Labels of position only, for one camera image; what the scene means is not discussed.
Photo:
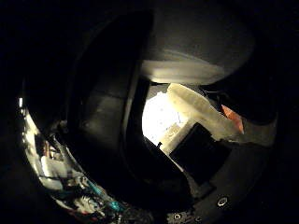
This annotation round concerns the white checked cloth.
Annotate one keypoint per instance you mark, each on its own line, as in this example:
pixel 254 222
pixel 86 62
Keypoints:
pixel 159 118

